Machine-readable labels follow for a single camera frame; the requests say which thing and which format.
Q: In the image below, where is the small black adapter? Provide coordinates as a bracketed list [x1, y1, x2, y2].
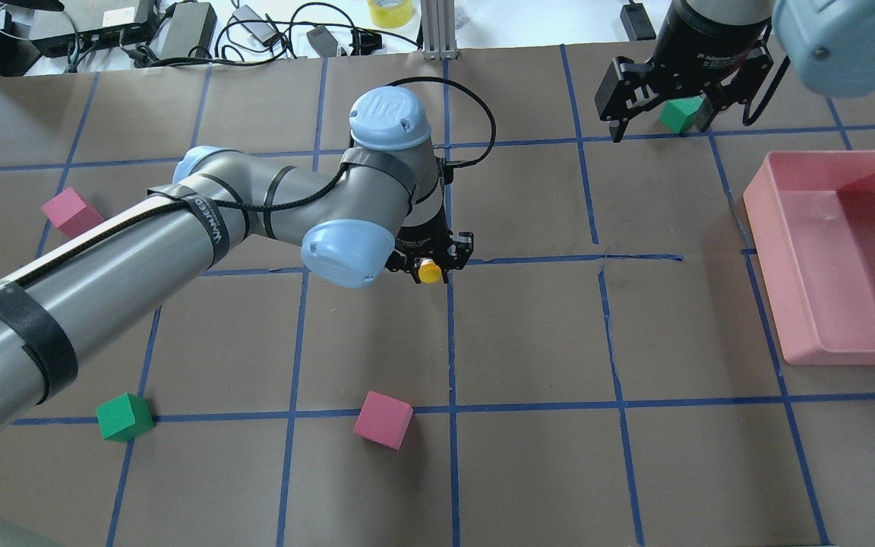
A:
[306, 25, 343, 58]

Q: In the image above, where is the silver adapter block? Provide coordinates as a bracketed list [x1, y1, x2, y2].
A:
[232, 4, 277, 46]

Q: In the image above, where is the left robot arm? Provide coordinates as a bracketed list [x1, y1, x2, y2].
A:
[0, 83, 475, 431]

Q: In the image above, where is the green cube far right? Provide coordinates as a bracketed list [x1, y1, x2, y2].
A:
[659, 96, 704, 134]

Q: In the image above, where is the yellow push button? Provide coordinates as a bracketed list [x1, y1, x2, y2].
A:
[417, 258, 444, 284]

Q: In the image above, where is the grey power adapter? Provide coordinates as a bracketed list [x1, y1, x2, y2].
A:
[157, 1, 216, 59]

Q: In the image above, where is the green cube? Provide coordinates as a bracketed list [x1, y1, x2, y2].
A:
[659, 96, 704, 134]
[95, 394, 155, 443]

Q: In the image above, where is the black power brick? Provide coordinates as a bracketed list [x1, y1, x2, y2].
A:
[619, 1, 657, 42]

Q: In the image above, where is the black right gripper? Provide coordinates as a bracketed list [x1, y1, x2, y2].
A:
[594, 1, 773, 143]

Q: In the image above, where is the pink cube far left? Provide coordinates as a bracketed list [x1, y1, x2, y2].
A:
[40, 188, 106, 239]

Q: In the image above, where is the green cube near left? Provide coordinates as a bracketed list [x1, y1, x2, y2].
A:
[95, 394, 155, 443]

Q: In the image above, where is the aluminium profile post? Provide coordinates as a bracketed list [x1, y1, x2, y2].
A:
[419, 0, 459, 60]

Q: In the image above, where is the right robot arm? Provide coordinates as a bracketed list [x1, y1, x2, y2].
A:
[594, 1, 875, 142]

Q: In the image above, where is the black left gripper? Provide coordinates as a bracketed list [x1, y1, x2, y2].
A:
[384, 178, 475, 284]

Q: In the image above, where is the yellow tape roll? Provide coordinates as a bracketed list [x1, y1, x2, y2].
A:
[367, 0, 414, 29]

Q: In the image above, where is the pink plastic tray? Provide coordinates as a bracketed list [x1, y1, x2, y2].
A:
[744, 151, 875, 366]

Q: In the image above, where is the pink cube centre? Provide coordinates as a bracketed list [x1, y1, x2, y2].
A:
[352, 390, 414, 450]

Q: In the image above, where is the black electronics box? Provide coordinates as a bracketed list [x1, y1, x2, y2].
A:
[28, 1, 160, 58]

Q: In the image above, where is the pink cube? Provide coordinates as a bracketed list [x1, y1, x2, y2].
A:
[40, 188, 106, 239]
[352, 390, 414, 450]

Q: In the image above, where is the black cable bundle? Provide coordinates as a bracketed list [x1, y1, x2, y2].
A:
[115, 0, 419, 69]

